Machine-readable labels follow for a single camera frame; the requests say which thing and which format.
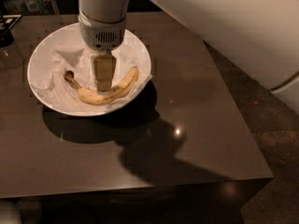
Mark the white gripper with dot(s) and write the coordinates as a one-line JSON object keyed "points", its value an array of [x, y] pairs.
{"points": [[101, 34]]}

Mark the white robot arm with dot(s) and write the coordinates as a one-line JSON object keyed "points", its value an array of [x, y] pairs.
{"points": [[259, 36]]}

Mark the yellow banana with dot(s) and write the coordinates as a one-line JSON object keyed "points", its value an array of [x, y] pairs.
{"points": [[92, 97]]}

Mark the white paper liner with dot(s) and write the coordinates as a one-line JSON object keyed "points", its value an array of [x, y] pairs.
{"points": [[62, 69]]}

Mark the shelf with bottles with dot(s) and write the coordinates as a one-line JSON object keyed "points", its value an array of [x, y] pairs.
{"points": [[28, 7]]}

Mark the large white bowl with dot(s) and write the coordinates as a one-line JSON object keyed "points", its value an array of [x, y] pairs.
{"points": [[137, 56]]}

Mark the black object at table corner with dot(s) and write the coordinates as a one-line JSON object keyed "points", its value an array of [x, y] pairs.
{"points": [[6, 24]]}

